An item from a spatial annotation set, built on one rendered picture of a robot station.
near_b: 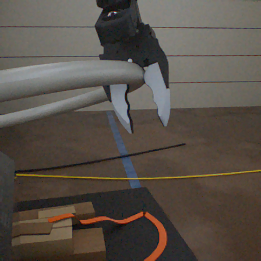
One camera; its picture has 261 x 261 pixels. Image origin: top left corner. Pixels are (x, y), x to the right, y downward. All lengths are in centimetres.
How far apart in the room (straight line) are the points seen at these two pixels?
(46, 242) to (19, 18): 459
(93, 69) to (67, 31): 548
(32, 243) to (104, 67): 158
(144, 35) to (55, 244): 155
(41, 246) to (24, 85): 161
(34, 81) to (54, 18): 554
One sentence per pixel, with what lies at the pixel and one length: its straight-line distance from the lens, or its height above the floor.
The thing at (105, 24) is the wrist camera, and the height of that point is 126.
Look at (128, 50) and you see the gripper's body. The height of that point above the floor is 123.
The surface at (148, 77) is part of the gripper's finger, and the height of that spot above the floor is 119.
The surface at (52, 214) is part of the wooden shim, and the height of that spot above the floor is 10.
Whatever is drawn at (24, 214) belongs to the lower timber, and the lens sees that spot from 238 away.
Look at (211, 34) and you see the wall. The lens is 629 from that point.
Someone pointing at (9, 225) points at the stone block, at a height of 63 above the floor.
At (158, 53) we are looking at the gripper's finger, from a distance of 46.
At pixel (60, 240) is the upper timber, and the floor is 20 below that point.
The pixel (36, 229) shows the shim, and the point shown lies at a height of 21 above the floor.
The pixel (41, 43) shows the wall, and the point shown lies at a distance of 587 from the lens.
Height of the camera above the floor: 124
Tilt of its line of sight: 16 degrees down
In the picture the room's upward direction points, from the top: straight up
